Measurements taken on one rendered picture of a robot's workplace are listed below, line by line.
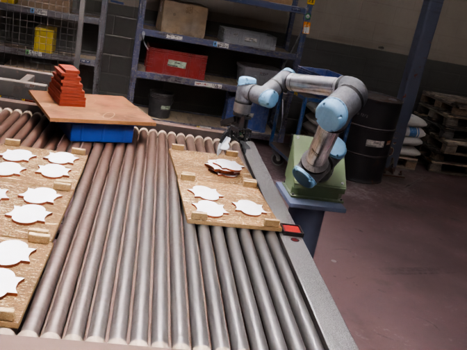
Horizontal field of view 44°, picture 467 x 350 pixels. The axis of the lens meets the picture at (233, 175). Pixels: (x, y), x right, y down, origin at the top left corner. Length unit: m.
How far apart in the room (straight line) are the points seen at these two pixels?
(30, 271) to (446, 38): 7.04
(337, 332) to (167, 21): 5.18
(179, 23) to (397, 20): 2.83
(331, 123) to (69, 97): 1.33
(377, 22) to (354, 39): 0.35
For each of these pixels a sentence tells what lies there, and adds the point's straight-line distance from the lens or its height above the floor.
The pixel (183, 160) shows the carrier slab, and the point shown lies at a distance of 2.66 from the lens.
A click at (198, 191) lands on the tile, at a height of 0.94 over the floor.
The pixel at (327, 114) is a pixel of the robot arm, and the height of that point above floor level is 1.36.
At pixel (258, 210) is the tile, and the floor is 0.94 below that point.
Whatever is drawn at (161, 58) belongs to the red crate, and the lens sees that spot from 6.44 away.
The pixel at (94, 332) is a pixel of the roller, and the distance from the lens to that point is 1.44.
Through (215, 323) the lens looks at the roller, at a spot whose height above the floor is 0.92.
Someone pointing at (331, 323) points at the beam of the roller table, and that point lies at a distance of 1.66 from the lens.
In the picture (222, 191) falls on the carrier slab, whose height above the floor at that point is 0.94.
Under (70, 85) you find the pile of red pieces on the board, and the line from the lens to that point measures 2.88.
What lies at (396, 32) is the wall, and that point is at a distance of 7.78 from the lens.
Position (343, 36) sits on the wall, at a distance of 7.52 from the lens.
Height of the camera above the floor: 1.74
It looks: 18 degrees down
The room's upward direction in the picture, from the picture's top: 11 degrees clockwise
